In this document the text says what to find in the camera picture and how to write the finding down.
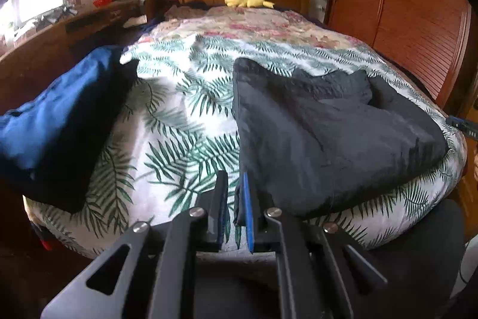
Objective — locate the blue garment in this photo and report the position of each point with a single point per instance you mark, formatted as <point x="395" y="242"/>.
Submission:
<point x="52" y="109"/>

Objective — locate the floral quilt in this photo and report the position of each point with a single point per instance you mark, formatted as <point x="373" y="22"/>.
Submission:
<point x="242" y="23"/>

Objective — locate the long wooden desk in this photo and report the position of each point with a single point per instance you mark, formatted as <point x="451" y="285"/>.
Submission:
<point x="56" y="38"/>

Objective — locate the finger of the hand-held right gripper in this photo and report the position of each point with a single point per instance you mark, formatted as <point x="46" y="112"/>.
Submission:
<point x="461" y="124"/>

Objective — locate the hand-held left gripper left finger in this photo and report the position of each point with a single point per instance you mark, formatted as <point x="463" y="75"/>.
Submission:
<point x="223" y="207"/>

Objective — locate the black folded garment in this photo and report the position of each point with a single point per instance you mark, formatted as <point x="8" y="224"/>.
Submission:
<point x="93" y="139"/>

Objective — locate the leaf print blanket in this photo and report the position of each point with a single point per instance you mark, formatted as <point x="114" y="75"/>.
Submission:
<point x="186" y="117"/>

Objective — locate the black jacket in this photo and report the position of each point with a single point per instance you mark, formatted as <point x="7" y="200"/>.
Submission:
<point x="317" y="139"/>

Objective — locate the dark cloth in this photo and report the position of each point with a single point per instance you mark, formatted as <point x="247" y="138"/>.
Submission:
<point x="186" y="5"/>

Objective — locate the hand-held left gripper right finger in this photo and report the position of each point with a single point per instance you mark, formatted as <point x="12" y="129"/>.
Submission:
<point x="248" y="214"/>

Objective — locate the wooden wardrobe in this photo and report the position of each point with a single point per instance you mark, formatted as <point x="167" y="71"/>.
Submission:
<point x="403" y="5"/>

